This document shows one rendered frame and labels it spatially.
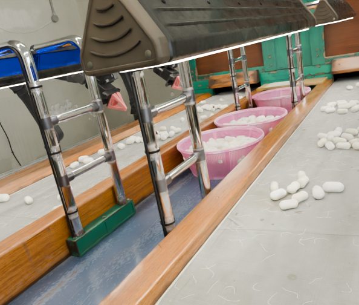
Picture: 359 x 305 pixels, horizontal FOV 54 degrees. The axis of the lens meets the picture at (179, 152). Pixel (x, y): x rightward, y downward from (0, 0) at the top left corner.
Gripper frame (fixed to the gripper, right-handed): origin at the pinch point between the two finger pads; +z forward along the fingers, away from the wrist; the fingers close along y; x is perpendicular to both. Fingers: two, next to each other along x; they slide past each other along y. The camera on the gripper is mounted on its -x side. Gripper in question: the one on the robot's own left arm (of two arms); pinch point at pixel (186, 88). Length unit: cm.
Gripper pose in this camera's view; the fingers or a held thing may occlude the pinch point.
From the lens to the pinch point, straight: 177.5
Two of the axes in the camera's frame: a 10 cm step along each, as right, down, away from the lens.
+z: 7.7, 6.0, -2.2
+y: 4.9, -3.3, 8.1
